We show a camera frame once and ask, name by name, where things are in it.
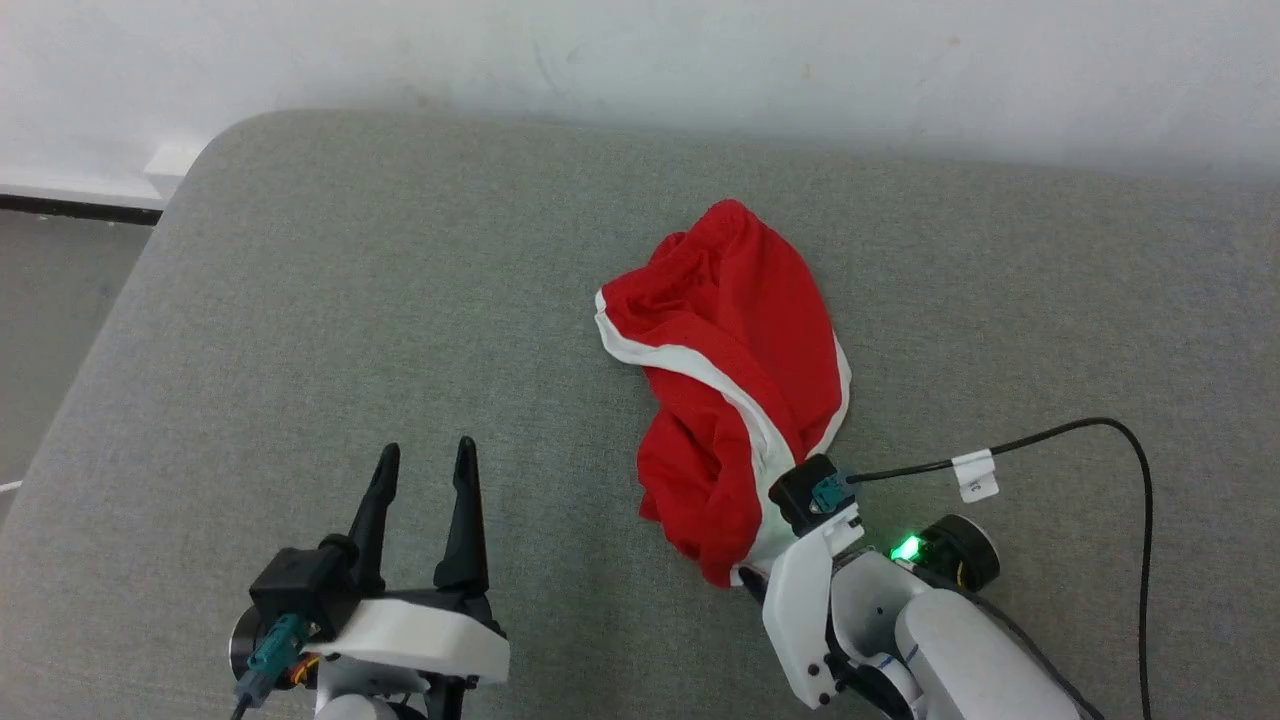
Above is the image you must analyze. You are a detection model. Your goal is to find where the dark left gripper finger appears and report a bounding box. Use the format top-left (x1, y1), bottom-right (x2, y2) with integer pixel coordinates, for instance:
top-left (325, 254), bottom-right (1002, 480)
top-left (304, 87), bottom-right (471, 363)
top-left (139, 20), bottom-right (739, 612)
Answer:
top-left (346, 443), bottom-right (402, 594)
top-left (433, 436), bottom-right (491, 594)

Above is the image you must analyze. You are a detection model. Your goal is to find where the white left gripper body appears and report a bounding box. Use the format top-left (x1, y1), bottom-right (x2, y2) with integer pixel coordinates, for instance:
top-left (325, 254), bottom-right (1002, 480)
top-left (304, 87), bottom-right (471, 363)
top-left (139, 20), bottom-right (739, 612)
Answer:
top-left (318, 588), bottom-right (512, 688)

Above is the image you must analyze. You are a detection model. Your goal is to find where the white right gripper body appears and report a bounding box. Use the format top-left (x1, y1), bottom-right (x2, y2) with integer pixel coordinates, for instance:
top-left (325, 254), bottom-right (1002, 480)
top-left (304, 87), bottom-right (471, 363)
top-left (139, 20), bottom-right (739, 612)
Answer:
top-left (762, 504), bottom-right (867, 712)

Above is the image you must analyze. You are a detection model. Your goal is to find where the red garment with white trim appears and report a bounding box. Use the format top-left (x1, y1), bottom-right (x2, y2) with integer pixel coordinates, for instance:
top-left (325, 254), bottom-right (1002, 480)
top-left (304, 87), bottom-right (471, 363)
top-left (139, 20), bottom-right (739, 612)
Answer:
top-left (594, 198), bottom-right (854, 589)

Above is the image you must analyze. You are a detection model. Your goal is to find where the grey fabric sofa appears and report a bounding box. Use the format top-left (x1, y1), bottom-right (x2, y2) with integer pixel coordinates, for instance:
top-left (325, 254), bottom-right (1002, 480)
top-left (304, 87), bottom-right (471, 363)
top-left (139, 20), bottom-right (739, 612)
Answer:
top-left (0, 108), bottom-right (1280, 720)

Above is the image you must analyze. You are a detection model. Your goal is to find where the black floor edge strip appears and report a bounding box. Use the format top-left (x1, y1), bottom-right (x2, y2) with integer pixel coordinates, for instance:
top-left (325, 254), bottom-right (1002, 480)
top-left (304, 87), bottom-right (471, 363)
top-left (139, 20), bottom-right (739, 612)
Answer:
top-left (0, 194), bottom-right (163, 227)

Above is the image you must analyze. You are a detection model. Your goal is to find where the white baseboard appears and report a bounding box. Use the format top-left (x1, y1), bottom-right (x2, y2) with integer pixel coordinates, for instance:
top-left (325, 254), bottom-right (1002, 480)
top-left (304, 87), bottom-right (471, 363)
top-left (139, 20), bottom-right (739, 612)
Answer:
top-left (0, 140), bottom-right (208, 212)

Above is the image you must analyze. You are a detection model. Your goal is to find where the left teal plug cable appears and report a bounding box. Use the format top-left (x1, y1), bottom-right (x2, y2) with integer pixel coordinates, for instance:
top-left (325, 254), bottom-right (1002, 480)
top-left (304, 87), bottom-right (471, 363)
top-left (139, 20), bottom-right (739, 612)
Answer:
top-left (230, 614), bottom-right (309, 720)

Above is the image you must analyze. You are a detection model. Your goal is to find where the white cable label tag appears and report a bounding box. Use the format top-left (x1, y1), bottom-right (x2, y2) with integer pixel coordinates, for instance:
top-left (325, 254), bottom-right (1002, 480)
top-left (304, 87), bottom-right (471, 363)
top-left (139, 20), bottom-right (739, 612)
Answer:
top-left (951, 449), bottom-right (1001, 503)

